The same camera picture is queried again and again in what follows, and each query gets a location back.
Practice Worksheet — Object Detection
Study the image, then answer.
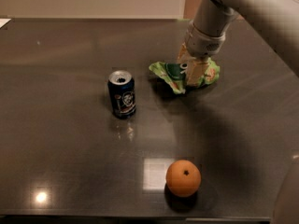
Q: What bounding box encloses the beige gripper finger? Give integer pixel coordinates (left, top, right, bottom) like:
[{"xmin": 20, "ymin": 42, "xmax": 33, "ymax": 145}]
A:
[
  {"xmin": 186, "ymin": 58, "xmax": 208, "ymax": 87},
  {"xmin": 177, "ymin": 44, "xmax": 191, "ymax": 63}
]

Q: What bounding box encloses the orange fruit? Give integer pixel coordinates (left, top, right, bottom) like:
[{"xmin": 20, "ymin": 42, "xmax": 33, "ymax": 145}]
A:
[{"xmin": 165, "ymin": 160, "xmax": 202, "ymax": 198}]

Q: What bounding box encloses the green rice chip bag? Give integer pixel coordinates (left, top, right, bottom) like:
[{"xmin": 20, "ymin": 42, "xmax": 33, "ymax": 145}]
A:
[{"xmin": 149, "ymin": 59, "xmax": 221, "ymax": 94}]

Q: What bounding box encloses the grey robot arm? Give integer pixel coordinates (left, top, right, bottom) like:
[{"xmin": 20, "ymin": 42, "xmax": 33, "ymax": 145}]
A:
[{"xmin": 183, "ymin": 0, "xmax": 299, "ymax": 224}]

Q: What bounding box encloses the blue soda can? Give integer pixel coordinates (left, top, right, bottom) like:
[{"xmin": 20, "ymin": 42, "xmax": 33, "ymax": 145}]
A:
[{"xmin": 107, "ymin": 70, "xmax": 136, "ymax": 119}]

